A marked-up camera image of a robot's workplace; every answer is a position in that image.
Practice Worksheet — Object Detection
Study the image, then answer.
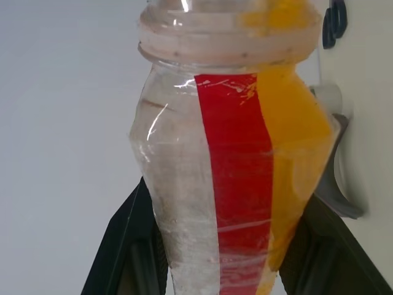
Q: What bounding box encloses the clear plastic bottle red tape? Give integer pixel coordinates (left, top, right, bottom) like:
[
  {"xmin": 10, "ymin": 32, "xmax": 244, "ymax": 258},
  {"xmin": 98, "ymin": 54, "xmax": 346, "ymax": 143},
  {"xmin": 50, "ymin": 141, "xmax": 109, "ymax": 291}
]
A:
[{"xmin": 126, "ymin": 0, "xmax": 342, "ymax": 295}]

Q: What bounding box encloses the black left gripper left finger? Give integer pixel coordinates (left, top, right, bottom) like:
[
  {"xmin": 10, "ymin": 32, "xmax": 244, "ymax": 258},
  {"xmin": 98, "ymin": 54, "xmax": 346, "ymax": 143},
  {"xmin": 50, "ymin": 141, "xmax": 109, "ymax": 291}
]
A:
[{"xmin": 80, "ymin": 176, "xmax": 170, "ymax": 295}]

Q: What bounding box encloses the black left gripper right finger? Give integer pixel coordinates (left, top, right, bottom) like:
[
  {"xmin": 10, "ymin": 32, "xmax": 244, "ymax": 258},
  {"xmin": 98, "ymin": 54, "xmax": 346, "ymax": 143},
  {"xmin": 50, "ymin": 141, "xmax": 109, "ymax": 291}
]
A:
[{"xmin": 277, "ymin": 195, "xmax": 393, "ymax": 295}]

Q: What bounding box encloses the black ribbed object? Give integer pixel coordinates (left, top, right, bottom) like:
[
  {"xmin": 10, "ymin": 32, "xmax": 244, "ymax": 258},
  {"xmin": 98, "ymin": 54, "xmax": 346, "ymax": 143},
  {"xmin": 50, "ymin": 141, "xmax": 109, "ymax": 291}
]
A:
[{"xmin": 321, "ymin": 0, "xmax": 348, "ymax": 50}]

